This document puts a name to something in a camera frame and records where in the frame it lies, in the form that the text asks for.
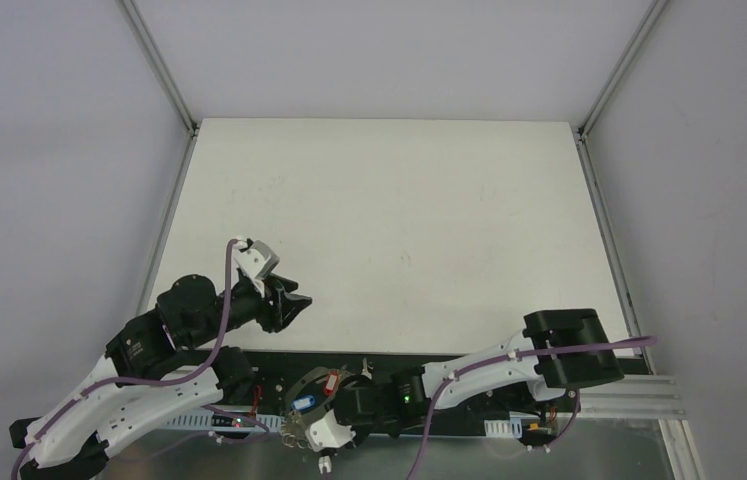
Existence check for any large steel keyring plate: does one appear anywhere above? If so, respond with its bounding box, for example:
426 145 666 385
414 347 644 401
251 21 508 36
280 367 372 455

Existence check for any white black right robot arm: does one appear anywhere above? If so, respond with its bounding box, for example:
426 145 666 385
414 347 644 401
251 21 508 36
306 309 630 449

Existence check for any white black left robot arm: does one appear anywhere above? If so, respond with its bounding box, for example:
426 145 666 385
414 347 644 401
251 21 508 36
9 274 313 479

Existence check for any red key tag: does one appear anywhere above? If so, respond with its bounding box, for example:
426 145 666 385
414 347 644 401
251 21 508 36
323 370 340 397

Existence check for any blue key tag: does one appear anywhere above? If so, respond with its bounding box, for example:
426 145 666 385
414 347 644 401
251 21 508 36
291 394 317 412

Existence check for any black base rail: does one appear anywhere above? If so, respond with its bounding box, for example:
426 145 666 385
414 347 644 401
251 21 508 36
124 347 580 439

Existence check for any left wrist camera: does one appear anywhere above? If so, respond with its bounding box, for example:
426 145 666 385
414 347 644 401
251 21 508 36
232 239 280 298

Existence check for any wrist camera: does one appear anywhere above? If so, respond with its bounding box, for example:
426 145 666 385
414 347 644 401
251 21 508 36
304 410 356 478
232 239 280 298

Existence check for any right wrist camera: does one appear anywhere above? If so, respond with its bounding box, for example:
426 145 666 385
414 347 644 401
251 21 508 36
304 410 356 478

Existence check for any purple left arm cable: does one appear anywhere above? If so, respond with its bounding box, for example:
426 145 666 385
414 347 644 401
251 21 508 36
9 238 272 480

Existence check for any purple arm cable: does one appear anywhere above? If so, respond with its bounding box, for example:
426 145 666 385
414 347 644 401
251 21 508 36
404 335 659 480
9 238 272 480

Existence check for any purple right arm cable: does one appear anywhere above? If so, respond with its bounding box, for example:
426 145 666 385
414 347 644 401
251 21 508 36
404 335 659 480

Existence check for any metal base plate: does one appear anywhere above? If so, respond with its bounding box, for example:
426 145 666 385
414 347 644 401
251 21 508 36
101 420 674 479

